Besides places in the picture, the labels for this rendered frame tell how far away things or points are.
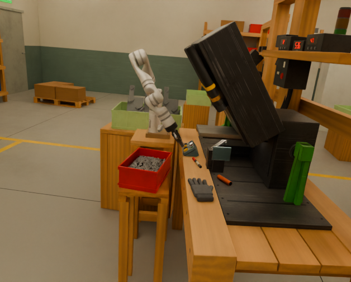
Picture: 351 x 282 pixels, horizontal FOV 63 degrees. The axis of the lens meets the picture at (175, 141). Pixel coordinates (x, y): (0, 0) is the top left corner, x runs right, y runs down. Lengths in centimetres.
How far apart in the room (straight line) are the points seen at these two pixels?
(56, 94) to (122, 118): 490
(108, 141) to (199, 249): 178
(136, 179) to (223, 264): 68
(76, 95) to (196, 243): 631
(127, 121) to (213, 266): 179
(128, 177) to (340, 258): 96
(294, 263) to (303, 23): 129
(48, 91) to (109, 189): 499
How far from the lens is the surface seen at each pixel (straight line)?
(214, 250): 101
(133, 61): 180
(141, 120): 254
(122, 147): 258
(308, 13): 189
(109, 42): 929
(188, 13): 883
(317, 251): 118
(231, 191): 138
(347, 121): 149
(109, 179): 275
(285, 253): 111
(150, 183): 148
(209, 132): 142
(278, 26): 229
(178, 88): 887
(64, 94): 726
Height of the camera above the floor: 151
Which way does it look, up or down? 18 degrees down
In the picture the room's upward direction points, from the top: 4 degrees clockwise
